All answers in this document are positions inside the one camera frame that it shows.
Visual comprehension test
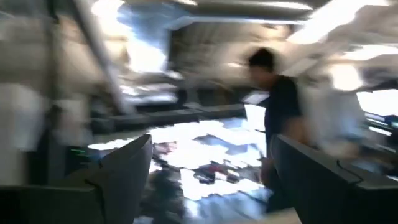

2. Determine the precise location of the person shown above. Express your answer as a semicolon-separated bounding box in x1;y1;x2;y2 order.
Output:
247;46;313;214

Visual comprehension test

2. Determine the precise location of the dark background desk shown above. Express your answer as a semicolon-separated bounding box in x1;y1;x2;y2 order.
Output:
90;103;247;133

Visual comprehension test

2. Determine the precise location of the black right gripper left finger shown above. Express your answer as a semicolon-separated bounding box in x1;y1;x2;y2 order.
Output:
0;134;154;224

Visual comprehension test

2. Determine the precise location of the grey slanted pole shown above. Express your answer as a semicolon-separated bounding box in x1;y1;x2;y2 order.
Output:
73;0;136;114

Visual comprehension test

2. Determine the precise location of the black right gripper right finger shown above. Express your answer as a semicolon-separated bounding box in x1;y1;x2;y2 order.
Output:
270;134;398;224

